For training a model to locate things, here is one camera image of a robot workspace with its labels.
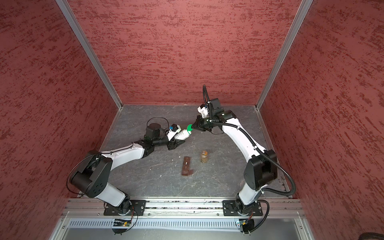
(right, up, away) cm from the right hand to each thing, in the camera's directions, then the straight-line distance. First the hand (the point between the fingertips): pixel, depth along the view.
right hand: (191, 129), depth 79 cm
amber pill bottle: (+7, -17, +7) cm, 20 cm away
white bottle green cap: (-4, -3, +2) cm, 6 cm away
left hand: (-6, -7, +8) cm, 12 cm away
